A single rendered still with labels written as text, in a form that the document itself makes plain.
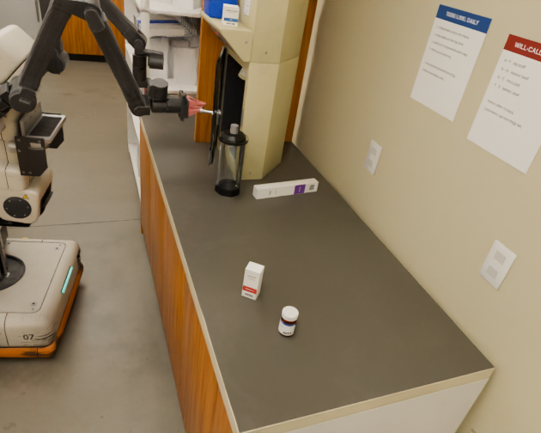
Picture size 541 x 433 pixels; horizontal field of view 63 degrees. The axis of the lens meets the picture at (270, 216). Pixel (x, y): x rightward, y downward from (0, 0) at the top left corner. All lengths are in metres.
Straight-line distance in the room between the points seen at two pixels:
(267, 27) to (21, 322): 1.56
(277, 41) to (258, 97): 0.20
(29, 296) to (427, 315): 1.69
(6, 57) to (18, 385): 1.35
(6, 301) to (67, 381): 0.45
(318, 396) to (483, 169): 0.73
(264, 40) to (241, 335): 1.00
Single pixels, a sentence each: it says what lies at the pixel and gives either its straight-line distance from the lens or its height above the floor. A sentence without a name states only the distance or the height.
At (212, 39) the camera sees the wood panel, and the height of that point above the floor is 1.40.
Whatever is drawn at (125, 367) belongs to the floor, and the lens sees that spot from 2.30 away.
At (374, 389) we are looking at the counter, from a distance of 1.14.
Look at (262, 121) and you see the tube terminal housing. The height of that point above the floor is 1.19.
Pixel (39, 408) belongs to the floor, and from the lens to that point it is 2.24.
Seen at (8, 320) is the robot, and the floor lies 0.27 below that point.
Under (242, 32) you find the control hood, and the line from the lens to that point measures 1.61.
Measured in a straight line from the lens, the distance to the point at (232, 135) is 1.61.
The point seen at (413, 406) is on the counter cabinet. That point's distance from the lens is 1.26.
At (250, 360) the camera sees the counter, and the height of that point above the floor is 0.94.
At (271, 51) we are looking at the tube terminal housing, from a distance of 1.66.
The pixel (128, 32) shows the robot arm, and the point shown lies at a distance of 1.99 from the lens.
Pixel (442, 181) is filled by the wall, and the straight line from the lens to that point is 1.43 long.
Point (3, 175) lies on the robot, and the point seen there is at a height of 0.87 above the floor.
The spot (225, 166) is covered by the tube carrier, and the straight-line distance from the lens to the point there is 1.64.
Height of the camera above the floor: 1.80
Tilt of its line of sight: 32 degrees down
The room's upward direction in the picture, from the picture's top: 10 degrees clockwise
